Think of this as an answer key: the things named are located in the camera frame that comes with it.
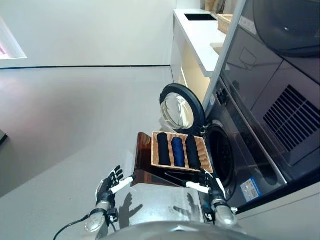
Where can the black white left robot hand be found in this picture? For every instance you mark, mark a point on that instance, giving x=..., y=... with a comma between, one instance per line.
x=106, y=190

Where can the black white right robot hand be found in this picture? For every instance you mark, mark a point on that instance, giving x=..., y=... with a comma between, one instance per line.
x=216, y=191

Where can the black cloth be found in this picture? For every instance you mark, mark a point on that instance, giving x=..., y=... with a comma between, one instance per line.
x=163, y=150
x=192, y=152

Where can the blue cloth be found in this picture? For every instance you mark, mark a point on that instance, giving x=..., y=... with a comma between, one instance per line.
x=178, y=152

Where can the large woven wicker basket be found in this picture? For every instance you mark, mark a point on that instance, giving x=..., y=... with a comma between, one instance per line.
x=205, y=155

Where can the silver robot torso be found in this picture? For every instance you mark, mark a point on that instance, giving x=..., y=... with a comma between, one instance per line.
x=175, y=232

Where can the round glass washer door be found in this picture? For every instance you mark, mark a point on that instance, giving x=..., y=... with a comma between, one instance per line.
x=197, y=105

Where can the blue white corner sticker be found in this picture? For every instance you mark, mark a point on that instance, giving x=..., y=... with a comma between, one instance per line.
x=213, y=102

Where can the grey panel with dark edge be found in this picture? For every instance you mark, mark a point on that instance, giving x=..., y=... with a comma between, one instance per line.
x=2, y=137

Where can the small wicker basket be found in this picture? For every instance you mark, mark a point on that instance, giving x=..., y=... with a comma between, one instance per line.
x=225, y=22

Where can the black recessed counter sink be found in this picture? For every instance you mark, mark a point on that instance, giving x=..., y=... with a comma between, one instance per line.
x=200, y=17

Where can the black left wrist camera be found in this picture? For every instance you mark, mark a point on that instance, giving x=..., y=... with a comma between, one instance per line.
x=113, y=215

